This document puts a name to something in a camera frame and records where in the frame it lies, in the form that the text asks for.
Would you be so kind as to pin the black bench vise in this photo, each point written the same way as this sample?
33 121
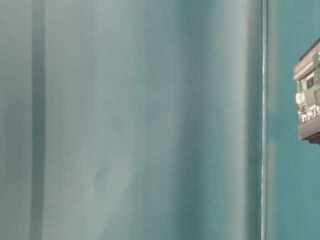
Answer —
310 61

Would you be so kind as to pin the green PCB board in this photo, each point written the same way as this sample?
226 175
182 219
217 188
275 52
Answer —
308 97

